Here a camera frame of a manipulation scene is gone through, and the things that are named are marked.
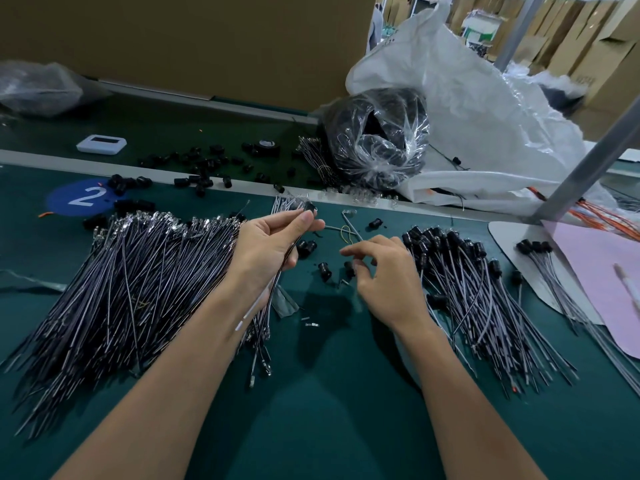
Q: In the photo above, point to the person's right hand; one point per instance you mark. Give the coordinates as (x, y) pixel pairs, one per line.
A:
(395, 285)

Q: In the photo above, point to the brown cardboard panel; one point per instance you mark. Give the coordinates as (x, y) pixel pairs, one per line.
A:
(200, 40)

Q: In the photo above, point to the person's right forearm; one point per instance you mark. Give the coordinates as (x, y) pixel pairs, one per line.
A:
(470, 410)

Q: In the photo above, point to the person's left hand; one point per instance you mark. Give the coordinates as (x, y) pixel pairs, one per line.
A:
(265, 257)

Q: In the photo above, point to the blue round number sticker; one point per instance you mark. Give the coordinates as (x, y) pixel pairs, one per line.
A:
(80, 197)

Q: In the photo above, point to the clear plastic strip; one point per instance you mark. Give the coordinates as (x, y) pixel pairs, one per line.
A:
(28, 281)

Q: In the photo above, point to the large white plastic sack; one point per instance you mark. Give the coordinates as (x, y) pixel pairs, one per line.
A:
(490, 110)

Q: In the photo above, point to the crumpled clear plastic bag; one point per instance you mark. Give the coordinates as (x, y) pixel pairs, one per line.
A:
(40, 88)

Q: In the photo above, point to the white pen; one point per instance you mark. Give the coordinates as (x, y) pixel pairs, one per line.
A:
(630, 285)

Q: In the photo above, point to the stack of cardboard boxes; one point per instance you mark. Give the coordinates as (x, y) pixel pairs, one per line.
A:
(608, 47)

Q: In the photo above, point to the person's left forearm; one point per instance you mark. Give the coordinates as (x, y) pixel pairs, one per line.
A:
(165, 405)

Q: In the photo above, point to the small white timer device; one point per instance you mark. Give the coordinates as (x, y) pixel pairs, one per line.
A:
(101, 144)

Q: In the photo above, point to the clear bag with black contents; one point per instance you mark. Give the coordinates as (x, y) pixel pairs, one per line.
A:
(378, 138)

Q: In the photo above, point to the pink paper sheet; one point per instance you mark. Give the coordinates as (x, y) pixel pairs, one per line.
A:
(600, 283)

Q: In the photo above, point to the grey metal frame post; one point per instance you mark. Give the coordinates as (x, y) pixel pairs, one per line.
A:
(520, 33)
(592, 157)

